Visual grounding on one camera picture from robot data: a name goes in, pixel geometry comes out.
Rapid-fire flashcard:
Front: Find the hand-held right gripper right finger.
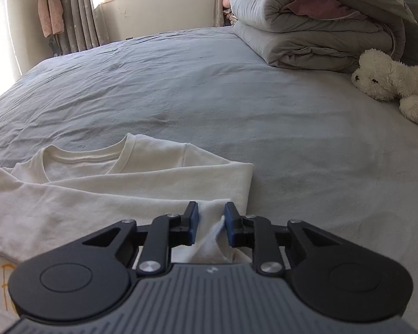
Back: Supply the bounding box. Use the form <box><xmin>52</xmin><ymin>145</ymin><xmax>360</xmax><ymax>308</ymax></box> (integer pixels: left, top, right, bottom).
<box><xmin>223</xmin><ymin>202</ymin><xmax>338</xmax><ymax>275</ymax></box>

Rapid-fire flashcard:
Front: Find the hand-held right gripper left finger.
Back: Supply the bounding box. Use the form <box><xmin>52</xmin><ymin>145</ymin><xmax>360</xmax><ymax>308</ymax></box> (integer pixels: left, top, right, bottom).
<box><xmin>78</xmin><ymin>201</ymin><xmax>200</xmax><ymax>275</ymax></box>

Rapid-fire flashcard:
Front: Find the white printed sweatshirt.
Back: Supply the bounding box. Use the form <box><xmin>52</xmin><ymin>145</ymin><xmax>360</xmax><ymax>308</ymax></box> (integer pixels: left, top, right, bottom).
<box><xmin>0</xmin><ymin>133</ymin><xmax>254</xmax><ymax>324</ymax></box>

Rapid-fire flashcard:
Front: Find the grey bed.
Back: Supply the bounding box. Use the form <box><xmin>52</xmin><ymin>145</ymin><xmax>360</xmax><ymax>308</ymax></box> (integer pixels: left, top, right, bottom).
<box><xmin>0</xmin><ymin>26</ymin><xmax>418</xmax><ymax>334</ymax></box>

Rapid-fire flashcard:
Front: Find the folded grey quilt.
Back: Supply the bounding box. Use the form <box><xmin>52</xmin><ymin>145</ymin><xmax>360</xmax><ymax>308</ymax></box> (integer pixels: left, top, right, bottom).
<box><xmin>230</xmin><ymin>0</ymin><xmax>405</xmax><ymax>73</ymax></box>

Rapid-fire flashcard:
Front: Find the white plush toy dog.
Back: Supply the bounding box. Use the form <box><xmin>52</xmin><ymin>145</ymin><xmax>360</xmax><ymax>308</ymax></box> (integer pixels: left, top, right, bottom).
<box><xmin>351</xmin><ymin>49</ymin><xmax>418</xmax><ymax>127</ymax></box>

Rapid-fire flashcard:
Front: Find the pink hanging jacket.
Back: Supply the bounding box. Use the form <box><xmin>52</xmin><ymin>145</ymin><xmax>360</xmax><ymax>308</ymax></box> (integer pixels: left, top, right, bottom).
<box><xmin>38</xmin><ymin>0</ymin><xmax>65</xmax><ymax>38</ymax></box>

